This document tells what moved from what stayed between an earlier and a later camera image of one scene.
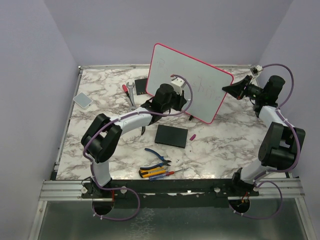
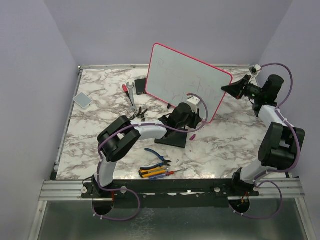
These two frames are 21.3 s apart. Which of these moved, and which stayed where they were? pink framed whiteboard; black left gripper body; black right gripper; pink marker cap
Moved: black left gripper body
Stayed: black right gripper; pink marker cap; pink framed whiteboard
